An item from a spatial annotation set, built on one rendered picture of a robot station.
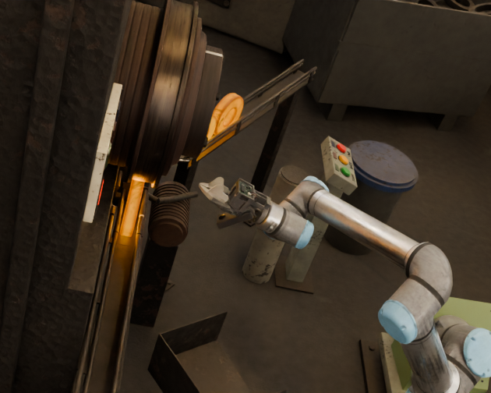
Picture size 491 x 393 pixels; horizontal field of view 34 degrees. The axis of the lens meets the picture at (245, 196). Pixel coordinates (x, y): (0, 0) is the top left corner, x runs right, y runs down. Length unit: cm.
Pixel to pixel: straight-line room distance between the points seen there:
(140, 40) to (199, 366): 82
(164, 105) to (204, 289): 144
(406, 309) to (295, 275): 120
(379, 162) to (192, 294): 96
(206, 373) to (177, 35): 83
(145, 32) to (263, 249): 144
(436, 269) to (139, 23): 99
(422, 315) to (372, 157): 137
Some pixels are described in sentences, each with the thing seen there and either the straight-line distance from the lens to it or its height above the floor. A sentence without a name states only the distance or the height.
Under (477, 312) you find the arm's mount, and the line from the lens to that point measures 299.
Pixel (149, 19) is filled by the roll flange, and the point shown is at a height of 131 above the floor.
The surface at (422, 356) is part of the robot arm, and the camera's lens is 233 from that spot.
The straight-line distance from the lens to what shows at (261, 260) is 313.
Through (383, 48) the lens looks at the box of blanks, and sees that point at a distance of 425.
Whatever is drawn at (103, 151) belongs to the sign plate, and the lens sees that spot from 155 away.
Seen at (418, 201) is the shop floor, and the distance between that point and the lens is 408.
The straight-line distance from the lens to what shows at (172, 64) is 180.
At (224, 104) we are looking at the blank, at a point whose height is 79.
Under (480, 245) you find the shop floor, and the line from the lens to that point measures 401.
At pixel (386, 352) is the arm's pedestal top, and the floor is 12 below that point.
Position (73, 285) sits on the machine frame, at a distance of 179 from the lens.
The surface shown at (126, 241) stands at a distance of 224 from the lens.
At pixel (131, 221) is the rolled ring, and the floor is 77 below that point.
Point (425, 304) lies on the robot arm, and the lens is 214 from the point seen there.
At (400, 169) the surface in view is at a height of 43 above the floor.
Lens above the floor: 215
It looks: 36 degrees down
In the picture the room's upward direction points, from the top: 20 degrees clockwise
